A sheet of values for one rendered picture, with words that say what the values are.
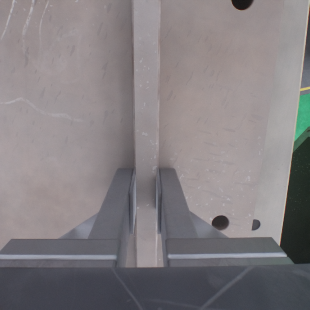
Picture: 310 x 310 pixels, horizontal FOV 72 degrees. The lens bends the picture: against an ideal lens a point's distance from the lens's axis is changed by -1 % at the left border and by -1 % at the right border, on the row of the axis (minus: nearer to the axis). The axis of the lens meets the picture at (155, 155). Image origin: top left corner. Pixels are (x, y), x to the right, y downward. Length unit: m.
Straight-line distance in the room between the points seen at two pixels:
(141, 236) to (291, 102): 0.15
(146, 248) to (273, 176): 0.12
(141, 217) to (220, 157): 0.07
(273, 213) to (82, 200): 0.17
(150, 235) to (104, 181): 0.05
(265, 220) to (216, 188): 0.07
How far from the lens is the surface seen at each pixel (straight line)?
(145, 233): 0.16
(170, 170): 0.15
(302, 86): 1.45
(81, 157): 0.16
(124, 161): 0.16
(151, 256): 0.18
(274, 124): 0.20
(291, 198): 0.87
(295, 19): 0.21
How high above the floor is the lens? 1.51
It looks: 74 degrees down
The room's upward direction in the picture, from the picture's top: 175 degrees clockwise
